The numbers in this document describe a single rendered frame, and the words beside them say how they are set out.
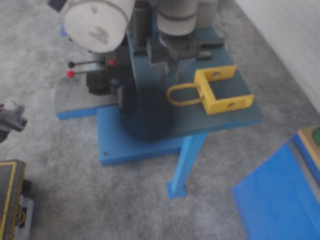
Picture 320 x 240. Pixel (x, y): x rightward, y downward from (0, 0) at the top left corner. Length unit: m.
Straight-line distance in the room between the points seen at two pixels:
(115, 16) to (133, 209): 1.50
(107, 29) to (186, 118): 0.47
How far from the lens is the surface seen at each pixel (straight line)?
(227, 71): 0.83
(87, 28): 0.32
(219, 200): 1.75
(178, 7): 0.46
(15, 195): 1.61
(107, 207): 1.71
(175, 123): 0.69
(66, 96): 2.07
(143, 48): 0.89
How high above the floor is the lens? 1.65
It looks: 56 degrees down
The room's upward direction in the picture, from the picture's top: 3 degrees clockwise
